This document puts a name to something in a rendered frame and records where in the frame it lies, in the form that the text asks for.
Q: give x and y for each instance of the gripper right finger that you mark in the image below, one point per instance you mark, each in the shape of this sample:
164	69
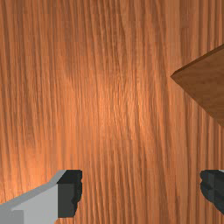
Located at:
214	188

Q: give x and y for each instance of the brown door in frame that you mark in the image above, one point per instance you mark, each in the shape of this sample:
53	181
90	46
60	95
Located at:
205	83

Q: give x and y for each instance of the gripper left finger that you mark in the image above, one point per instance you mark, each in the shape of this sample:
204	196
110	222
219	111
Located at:
43	201

